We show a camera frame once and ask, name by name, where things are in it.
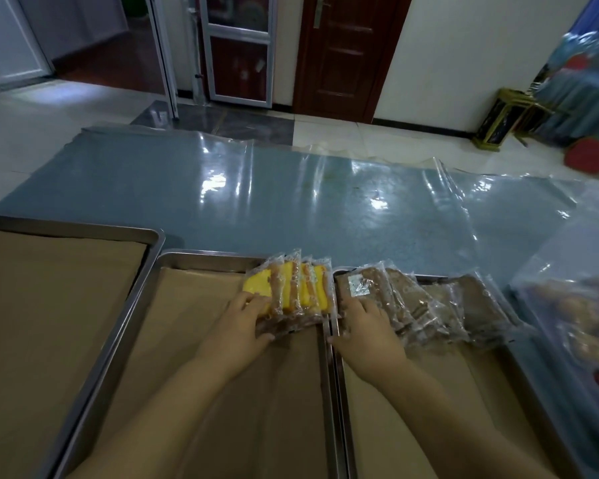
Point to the person's right hand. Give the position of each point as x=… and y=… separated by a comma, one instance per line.
x=372, y=344

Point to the person's left hand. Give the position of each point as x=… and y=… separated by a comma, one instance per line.
x=229, y=344

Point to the person's left thumb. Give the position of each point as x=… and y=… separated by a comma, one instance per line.
x=263, y=339

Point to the person's right thumb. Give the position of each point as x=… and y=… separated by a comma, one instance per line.
x=336, y=338

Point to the yellow cake packet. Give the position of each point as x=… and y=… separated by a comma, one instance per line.
x=303, y=291
x=257, y=285
x=328, y=294
x=284, y=289
x=315, y=293

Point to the brown cake packet white label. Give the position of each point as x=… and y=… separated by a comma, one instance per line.
x=374, y=286

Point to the person's right forearm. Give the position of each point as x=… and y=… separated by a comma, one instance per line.
x=449, y=429

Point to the person's left forearm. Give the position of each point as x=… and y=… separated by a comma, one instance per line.
x=164, y=424

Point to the brown paper tray liner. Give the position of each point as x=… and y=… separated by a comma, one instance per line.
x=394, y=438
x=50, y=334
x=189, y=314

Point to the steel baking tray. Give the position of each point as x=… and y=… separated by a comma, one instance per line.
x=340, y=419
x=152, y=249
x=139, y=314

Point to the clear plastic table cover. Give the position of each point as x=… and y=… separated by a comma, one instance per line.
x=289, y=204

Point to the large clear bag of breads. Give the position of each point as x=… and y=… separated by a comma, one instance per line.
x=574, y=334

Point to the gold and black stand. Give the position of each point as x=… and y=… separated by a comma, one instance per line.
x=501, y=119

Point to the dark red wooden door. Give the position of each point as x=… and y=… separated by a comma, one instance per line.
x=349, y=54

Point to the aluminium framed glass door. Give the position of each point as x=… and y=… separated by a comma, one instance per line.
x=237, y=49

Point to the red box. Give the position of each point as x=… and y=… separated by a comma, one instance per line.
x=593, y=158

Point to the blue plastic covered clothing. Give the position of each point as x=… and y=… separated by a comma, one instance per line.
x=584, y=79

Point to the white panel door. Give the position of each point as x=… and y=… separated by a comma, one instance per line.
x=7, y=39

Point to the aluminium sliding door frame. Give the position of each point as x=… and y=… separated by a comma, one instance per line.
x=162, y=54

